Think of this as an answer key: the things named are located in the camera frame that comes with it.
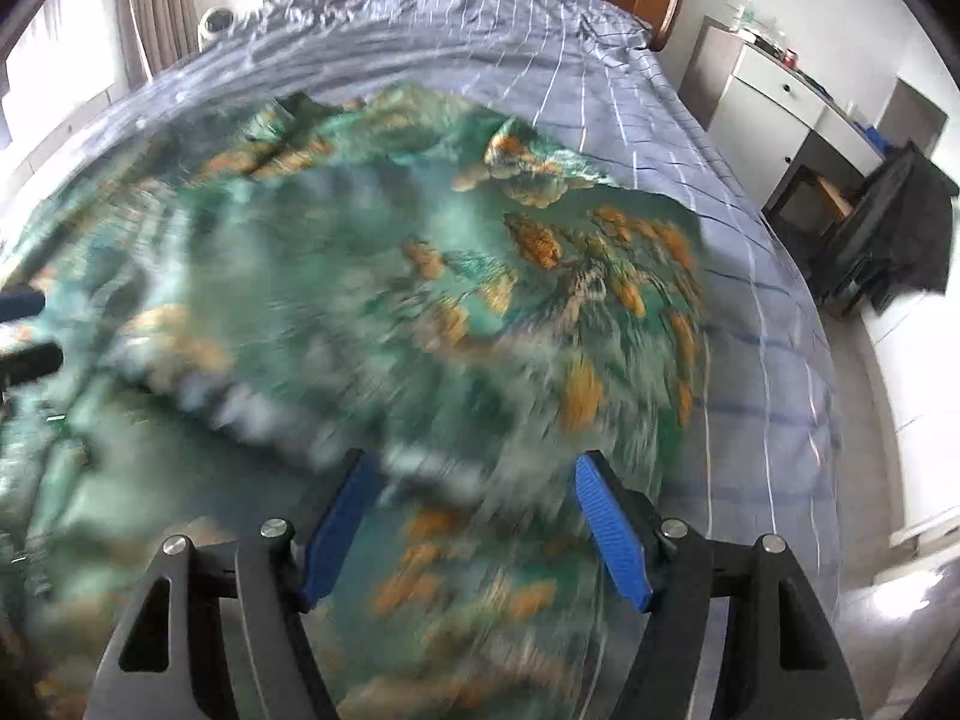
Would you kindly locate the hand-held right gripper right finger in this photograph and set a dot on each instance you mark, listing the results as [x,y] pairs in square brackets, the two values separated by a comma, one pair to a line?
[611,532]

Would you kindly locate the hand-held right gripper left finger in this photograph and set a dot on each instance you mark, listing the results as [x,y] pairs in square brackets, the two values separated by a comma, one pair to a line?
[337,532]

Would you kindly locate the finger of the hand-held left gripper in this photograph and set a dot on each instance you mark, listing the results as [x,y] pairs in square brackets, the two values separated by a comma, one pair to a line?
[21,302]
[30,362]

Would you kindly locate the green landscape print jacket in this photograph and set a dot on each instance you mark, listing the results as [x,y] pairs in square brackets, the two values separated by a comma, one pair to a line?
[375,277]

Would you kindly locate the white window bench cabinet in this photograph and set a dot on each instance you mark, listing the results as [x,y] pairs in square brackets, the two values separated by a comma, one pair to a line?
[60,135]

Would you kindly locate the beige curtain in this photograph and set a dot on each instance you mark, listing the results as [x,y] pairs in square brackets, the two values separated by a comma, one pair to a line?
[150,7]

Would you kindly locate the white round fan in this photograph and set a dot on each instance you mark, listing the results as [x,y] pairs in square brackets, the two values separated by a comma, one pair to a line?
[217,22]

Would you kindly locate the white wardrobe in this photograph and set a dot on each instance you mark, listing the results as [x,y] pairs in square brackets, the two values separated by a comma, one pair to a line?
[930,360]

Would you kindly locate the wooden chair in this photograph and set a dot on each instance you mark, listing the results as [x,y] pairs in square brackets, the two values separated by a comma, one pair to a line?
[834,199]

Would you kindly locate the chair with dark coat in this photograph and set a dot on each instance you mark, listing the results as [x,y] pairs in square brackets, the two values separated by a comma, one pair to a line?
[900,225]

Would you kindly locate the white desk with drawers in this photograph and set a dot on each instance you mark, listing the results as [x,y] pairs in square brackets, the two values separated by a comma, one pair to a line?
[757,112]

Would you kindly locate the blue plastic object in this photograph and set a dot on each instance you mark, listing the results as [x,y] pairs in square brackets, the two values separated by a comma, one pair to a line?
[875,136]

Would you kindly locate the bed with blue checked duvet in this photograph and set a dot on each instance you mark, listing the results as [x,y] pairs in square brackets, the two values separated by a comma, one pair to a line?
[562,52]

